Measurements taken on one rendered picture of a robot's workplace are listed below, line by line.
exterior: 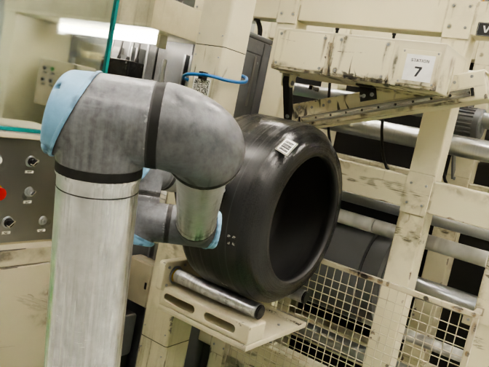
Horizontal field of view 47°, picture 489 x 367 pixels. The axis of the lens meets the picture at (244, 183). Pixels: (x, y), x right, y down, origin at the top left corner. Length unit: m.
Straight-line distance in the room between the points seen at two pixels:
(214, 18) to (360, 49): 0.49
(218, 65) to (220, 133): 1.14
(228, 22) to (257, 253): 0.76
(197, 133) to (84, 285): 0.25
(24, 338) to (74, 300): 1.29
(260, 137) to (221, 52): 0.38
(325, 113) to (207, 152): 1.38
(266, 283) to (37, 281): 0.79
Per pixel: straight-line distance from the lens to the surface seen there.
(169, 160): 0.73
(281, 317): 1.99
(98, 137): 0.72
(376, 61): 1.89
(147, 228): 1.27
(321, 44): 1.99
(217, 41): 1.90
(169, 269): 1.86
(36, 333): 2.11
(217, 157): 0.75
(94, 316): 0.82
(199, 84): 1.91
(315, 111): 2.11
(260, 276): 1.63
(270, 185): 1.55
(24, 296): 2.02
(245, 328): 1.69
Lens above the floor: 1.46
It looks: 7 degrees down
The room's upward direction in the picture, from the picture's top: 12 degrees clockwise
